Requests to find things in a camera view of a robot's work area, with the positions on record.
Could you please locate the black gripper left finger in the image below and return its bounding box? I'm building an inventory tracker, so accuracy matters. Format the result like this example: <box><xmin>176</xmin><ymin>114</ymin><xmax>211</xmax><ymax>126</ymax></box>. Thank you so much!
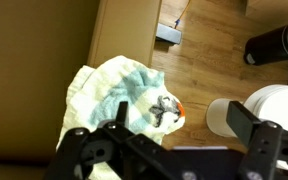
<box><xmin>43</xmin><ymin>101</ymin><xmax>178</xmax><ymax>180</ymax></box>

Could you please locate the black cylindrical robot part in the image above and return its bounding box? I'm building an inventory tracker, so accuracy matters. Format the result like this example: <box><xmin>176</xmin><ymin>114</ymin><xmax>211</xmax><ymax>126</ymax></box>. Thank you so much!
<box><xmin>243</xmin><ymin>20</ymin><xmax>288</xmax><ymax>67</ymax></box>

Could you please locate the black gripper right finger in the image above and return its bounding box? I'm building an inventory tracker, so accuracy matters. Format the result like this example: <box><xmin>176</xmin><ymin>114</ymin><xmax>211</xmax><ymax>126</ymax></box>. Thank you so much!
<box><xmin>225</xmin><ymin>100</ymin><xmax>288</xmax><ymax>180</ymax></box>

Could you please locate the orange cable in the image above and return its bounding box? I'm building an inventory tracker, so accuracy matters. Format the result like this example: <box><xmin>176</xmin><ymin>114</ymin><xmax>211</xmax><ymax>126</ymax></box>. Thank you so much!
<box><xmin>174</xmin><ymin>0</ymin><xmax>192</xmax><ymax>27</ymax></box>

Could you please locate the white and blue striped cloth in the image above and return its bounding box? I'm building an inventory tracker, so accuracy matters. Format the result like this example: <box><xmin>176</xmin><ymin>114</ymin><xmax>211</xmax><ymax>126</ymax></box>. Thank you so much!
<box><xmin>55</xmin><ymin>54</ymin><xmax>187</xmax><ymax>180</ymax></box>

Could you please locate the white toilet paper roll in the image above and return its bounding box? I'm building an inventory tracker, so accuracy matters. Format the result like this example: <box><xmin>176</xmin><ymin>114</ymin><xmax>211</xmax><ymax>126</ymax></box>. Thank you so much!
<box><xmin>205</xmin><ymin>97</ymin><xmax>246</xmax><ymax>138</ymax></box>

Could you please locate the silver metal block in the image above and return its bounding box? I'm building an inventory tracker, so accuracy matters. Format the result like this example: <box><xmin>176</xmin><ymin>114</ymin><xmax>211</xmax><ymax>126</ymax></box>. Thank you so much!
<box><xmin>155</xmin><ymin>22</ymin><xmax>183</xmax><ymax>46</ymax></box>

